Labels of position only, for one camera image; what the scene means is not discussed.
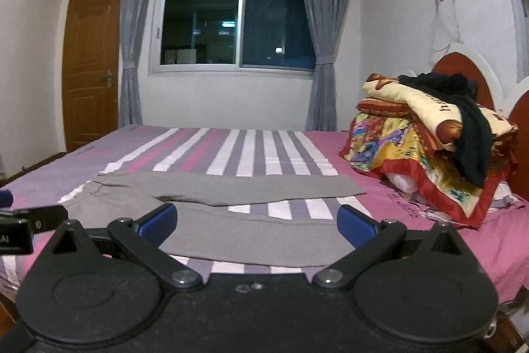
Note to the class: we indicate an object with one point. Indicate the colourful red-bordered quilt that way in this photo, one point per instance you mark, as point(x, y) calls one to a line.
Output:
point(387, 138)

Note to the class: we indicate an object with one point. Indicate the grey pants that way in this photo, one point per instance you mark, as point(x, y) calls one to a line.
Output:
point(225, 218)

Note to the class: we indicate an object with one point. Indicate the white pillow under quilt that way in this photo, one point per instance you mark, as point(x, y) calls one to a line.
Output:
point(502, 198)

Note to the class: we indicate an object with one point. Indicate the cream brown folded blanket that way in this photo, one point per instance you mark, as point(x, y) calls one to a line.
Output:
point(438, 123)

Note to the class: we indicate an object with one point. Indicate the aluminium sliding window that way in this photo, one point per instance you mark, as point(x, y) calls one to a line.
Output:
point(230, 36)

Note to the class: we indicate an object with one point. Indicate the red white headboard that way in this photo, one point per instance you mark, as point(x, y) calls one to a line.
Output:
point(514, 106)

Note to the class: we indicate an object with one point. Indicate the left grey curtain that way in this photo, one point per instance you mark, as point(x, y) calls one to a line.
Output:
point(132, 18)

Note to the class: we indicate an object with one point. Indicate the black garment on pile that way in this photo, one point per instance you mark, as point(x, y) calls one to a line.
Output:
point(472, 154)

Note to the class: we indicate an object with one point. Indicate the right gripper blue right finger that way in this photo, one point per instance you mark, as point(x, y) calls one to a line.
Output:
point(373, 242)

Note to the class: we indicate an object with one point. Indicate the striped pink purple bedsheet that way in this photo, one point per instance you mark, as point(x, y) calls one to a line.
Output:
point(219, 152)

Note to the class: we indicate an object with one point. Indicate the brown wooden door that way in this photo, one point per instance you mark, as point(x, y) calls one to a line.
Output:
point(89, 71)

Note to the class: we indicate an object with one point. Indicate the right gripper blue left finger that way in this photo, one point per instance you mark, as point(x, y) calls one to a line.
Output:
point(140, 240)

